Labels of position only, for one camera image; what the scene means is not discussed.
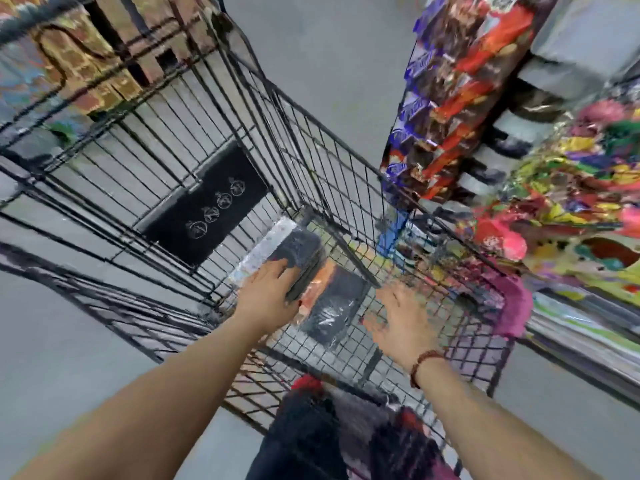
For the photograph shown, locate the blue snack packets on shelf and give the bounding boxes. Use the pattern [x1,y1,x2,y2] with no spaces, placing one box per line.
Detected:
[376,207,426,263]

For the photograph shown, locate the dark cloth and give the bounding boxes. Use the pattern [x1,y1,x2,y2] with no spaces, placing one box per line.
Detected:
[229,216,327,304]

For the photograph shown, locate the dark cloth packet orange card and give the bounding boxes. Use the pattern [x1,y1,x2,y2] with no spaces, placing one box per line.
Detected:
[295,260,374,346]

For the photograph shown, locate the brown patterned goods display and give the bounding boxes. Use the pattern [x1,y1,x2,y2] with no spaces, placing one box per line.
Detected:
[0,0,223,130]

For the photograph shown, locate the person's left hand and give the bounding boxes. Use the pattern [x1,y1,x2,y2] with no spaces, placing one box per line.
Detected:
[233,259,302,337]

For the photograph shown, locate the person's left forearm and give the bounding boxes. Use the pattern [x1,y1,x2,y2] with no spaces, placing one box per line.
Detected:
[12,322,273,480]

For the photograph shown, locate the grey shelf unit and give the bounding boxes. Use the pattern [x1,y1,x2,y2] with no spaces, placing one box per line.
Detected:
[450,0,640,205]

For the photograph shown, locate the person's right hand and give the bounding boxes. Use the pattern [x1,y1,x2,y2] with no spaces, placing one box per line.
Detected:
[362,284,447,371]

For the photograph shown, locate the black wire shopping cart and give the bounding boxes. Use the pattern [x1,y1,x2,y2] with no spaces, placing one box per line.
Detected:
[0,0,534,478]

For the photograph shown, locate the black cart seat flap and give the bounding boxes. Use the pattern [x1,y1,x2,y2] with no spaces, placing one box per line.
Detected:
[134,139,274,269]

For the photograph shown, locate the person's dark patterned clothing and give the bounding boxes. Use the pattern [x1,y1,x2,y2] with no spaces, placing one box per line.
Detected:
[245,374,463,480]

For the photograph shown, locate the pink cart corner bumper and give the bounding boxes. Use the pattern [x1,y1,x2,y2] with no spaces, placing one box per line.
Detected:
[481,271,534,340]

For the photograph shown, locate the pile of colourful wrapped candies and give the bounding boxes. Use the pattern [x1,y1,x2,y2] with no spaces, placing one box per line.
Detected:
[467,92,640,308]

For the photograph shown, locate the rack of chocolate bar packets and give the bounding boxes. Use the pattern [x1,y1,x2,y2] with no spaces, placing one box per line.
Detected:
[379,0,558,208]

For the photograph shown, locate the brown bead bracelet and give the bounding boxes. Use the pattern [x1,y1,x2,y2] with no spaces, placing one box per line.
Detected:
[409,349,447,390]

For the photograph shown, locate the person's right forearm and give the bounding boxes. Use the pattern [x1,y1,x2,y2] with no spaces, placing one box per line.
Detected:
[414,352,606,480]

